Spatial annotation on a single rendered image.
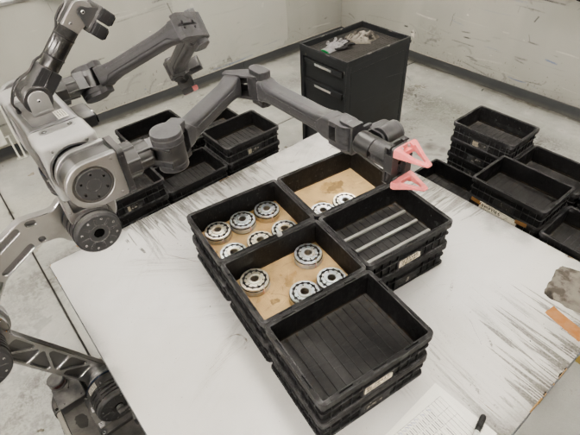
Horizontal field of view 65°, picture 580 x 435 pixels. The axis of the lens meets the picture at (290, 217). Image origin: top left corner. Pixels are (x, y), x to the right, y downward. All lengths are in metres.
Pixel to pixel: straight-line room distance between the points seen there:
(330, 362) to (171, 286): 0.73
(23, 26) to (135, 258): 2.60
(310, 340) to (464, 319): 0.58
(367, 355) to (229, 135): 1.97
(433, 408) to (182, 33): 1.34
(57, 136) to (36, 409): 1.70
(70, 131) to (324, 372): 0.93
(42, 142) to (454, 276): 1.44
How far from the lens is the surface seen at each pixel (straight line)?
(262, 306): 1.55
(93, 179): 1.11
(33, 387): 2.70
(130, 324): 1.78
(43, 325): 2.92
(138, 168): 1.14
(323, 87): 3.18
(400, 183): 1.05
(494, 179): 2.76
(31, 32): 4.23
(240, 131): 3.08
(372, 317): 1.52
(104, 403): 2.00
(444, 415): 1.54
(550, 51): 4.56
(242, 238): 1.77
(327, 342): 1.46
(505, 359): 1.69
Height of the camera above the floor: 2.06
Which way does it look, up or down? 42 degrees down
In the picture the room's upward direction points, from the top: 4 degrees counter-clockwise
